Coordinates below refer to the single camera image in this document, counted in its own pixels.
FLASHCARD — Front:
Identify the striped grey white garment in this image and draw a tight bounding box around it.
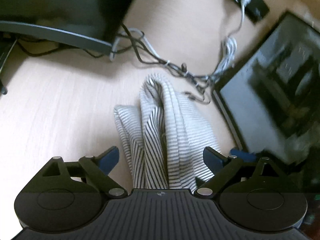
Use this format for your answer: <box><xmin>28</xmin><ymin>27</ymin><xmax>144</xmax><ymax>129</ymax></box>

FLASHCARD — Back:
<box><xmin>114</xmin><ymin>74</ymin><xmax>220</xmax><ymax>191</ymax></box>

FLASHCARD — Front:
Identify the right black monitor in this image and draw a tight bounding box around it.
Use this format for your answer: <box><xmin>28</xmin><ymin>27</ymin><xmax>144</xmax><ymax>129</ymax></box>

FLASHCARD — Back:
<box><xmin>212</xmin><ymin>11</ymin><xmax>319</xmax><ymax>164</ymax></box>

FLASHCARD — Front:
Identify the left black computer monitor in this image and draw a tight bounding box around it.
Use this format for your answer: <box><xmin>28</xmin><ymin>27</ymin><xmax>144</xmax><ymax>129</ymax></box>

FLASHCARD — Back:
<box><xmin>1</xmin><ymin>0</ymin><xmax>133</xmax><ymax>55</ymax></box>

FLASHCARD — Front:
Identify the black cable bundle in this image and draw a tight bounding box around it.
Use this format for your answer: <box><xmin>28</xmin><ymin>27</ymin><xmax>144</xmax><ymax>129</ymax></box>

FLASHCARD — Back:
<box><xmin>15</xmin><ymin>22</ymin><xmax>226</xmax><ymax>106</ymax></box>

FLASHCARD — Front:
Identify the grey white coiled cable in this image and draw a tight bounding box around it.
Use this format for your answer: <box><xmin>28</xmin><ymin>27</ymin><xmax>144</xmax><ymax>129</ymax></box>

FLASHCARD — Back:
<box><xmin>109</xmin><ymin>27</ymin><xmax>171</xmax><ymax>66</ymax></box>

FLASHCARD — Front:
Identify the white plug with cable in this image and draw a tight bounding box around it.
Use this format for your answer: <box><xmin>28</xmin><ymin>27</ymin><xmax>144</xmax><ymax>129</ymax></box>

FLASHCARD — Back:
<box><xmin>212</xmin><ymin>0</ymin><xmax>251</xmax><ymax>77</ymax></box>

